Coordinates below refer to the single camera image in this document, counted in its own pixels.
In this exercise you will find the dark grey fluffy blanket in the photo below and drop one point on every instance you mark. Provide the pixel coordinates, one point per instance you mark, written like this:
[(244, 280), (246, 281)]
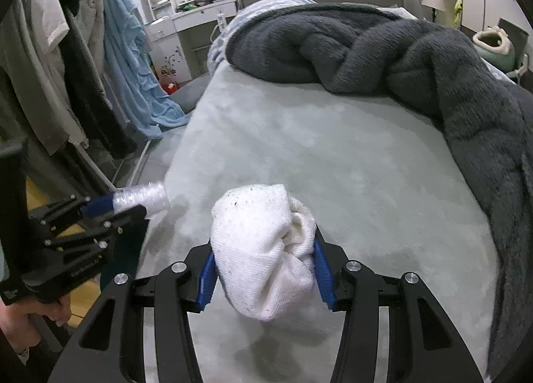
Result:
[(416, 58)]

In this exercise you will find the white towel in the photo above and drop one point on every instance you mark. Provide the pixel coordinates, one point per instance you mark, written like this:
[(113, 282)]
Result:
[(258, 249)]

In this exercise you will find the yellow green cloth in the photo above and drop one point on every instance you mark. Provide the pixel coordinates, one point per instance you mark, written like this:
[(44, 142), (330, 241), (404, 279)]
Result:
[(458, 12)]

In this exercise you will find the white fluffy garment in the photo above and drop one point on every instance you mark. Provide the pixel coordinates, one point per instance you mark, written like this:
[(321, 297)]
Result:
[(93, 20)]

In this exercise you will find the yellow wooden board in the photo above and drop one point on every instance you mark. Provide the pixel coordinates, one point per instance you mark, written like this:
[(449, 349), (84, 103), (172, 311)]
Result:
[(35, 195)]

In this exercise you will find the person's left hand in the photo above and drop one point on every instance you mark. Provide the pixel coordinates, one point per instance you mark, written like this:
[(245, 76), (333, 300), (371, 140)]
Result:
[(41, 309)]

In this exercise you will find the grey cushion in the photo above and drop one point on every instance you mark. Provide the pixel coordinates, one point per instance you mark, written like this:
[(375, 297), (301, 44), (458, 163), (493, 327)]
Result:
[(189, 93)]

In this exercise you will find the pale green bed sheet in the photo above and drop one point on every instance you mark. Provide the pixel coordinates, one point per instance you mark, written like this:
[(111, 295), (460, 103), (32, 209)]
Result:
[(333, 158)]

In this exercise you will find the dark long coat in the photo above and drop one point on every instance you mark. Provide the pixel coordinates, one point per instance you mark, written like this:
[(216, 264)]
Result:
[(91, 95)]

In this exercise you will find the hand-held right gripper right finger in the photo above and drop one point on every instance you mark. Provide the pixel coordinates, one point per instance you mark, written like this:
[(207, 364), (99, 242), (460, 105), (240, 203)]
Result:
[(324, 279)]

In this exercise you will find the white shirt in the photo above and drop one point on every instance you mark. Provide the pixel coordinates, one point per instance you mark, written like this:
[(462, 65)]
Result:
[(50, 16)]

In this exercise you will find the light blue robe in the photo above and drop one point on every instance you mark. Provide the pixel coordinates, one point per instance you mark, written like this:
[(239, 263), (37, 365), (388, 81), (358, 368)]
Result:
[(125, 54)]

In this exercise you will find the white charger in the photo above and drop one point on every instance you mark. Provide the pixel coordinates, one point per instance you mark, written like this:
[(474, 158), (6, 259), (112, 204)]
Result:
[(221, 19)]

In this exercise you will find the hanging clothes on rack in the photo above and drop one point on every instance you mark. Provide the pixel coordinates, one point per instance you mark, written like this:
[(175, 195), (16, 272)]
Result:
[(25, 74)]

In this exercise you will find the clear plastic bottle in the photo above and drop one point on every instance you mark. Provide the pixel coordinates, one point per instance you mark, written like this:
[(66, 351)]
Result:
[(141, 197)]

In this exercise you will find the white clothes rack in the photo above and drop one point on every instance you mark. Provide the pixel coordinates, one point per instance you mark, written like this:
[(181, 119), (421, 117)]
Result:
[(139, 164)]

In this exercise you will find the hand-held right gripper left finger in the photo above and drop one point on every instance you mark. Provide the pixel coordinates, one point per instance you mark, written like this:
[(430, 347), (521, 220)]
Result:
[(206, 283)]

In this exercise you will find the white dressing table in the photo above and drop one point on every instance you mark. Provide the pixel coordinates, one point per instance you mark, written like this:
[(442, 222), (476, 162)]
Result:
[(191, 45)]

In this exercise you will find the small red bag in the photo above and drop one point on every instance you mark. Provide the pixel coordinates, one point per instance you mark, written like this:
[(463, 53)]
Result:
[(170, 88)]

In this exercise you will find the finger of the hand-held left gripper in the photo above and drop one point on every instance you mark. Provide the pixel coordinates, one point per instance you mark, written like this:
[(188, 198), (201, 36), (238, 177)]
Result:
[(120, 224), (100, 206)]

